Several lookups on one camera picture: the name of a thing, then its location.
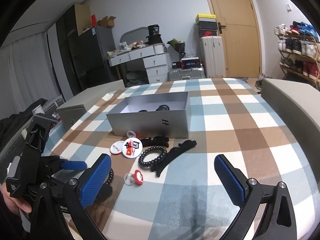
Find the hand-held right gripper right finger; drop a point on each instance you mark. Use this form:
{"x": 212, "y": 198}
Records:
{"x": 228, "y": 182}

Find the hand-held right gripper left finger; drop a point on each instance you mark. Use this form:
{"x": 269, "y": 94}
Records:
{"x": 96, "y": 181}

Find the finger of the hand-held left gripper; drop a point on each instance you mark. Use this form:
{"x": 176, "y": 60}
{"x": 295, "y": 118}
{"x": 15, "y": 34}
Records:
{"x": 73, "y": 165}

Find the red white round cup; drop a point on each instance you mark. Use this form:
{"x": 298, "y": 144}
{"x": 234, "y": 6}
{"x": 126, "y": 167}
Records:
{"x": 115, "y": 148}

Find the long black hair clip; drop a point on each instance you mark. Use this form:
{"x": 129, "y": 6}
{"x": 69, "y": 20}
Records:
{"x": 175, "y": 156}

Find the small black hair claw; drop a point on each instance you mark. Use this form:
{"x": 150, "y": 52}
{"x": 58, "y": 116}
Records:
{"x": 156, "y": 141}

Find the grey cardboard box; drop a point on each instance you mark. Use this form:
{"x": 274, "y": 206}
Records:
{"x": 150, "y": 123}

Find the person's left forearm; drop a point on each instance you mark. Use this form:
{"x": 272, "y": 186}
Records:
{"x": 7, "y": 230}

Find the person's left hand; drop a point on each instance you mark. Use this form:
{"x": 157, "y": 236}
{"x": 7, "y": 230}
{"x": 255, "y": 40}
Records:
{"x": 15, "y": 205}

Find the checkered blanket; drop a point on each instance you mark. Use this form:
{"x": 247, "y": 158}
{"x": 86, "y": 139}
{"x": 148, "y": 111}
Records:
{"x": 237, "y": 135}

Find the grey bed board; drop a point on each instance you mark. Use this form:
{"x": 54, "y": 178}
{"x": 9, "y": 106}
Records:
{"x": 292, "y": 110}
{"x": 72, "y": 110}

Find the white curtain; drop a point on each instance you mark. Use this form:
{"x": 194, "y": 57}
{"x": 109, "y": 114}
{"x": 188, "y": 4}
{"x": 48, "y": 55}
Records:
{"x": 27, "y": 80}

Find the shoes on floor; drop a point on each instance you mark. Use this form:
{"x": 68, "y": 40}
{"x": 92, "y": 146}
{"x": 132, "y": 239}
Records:
{"x": 260, "y": 82}

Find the dark wardrobe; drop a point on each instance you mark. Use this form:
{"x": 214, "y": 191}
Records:
{"x": 85, "y": 57}

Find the silver suitcase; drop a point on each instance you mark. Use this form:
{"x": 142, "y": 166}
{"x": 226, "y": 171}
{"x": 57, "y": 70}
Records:
{"x": 186, "y": 74}

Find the black red box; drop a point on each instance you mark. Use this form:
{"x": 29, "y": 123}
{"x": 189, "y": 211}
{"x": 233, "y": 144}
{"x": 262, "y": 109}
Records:
{"x": 190, "y": 63}

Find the white upright suitcase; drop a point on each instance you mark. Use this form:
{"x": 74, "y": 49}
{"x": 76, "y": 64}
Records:
{"x": 212, "y": 55}

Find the white desk with drawers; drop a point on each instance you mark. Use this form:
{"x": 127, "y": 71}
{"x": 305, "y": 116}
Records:
{"x": 150, "y": 60}

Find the arched mirror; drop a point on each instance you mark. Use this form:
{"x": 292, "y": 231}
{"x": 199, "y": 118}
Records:
{"x": 132, "y": 33}

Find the flat cardboard sheet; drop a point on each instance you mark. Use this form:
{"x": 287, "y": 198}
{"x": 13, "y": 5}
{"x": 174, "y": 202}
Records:
{"x": 82, "y": 17}

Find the open cardboard box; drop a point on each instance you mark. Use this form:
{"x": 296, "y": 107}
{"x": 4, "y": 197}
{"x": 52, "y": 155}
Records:
{"x": 107, "y": 21}

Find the wooden shoe rack with shoes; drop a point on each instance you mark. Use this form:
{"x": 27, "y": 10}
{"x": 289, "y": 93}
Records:
{"x": 300, "y": 52}

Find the wooden door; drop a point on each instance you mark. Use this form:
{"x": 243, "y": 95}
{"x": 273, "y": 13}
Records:
{"x": 235, "y": 30}

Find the black box on desk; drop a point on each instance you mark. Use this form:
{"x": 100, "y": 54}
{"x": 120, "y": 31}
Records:
{"x": 153, "y": 33}

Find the stack of shoe boxes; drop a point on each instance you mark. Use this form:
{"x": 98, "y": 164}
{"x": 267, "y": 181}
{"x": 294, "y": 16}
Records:
{"x": 206, "y": 26}

